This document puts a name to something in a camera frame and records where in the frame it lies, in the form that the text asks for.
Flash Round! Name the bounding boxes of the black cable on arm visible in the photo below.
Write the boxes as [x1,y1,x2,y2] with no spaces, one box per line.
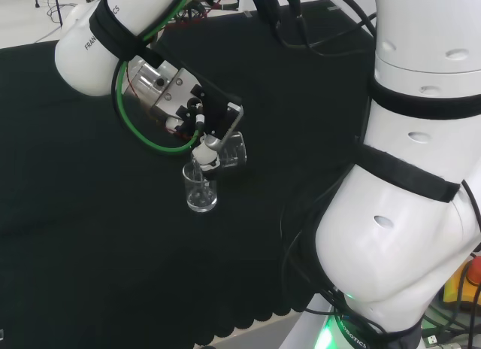
[272,0,379,57]

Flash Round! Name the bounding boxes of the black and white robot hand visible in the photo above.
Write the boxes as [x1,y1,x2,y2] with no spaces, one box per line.
[190,135,223,179]

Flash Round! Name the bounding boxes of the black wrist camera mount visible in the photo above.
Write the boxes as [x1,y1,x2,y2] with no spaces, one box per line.
[175,81,245,139]

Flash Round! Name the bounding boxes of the yellow stop button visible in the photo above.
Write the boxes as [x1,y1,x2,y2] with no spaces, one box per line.
[442,256,481,311]

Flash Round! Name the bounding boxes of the narrow clear glass beaker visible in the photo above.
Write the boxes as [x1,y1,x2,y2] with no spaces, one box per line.
[181,161,219,214]

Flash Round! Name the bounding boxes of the blue cable connector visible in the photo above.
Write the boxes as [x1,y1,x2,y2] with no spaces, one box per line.
[250,0,281,25]

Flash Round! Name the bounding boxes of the green cable on arm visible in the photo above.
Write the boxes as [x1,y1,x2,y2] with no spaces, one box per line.
[111,0,202,155]

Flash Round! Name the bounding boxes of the black bench cloth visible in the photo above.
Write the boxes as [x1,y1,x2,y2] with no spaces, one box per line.
[0,0,380,348]

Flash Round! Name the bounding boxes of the wide clear glass beaker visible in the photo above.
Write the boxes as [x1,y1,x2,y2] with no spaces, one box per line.
[216,130,249,177]

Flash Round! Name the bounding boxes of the red and black cable bundle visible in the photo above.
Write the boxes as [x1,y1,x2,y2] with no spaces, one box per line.
[175,0,241,17]

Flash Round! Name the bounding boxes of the black cables at arm base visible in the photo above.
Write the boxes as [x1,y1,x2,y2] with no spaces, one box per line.
[280,183,388,342]

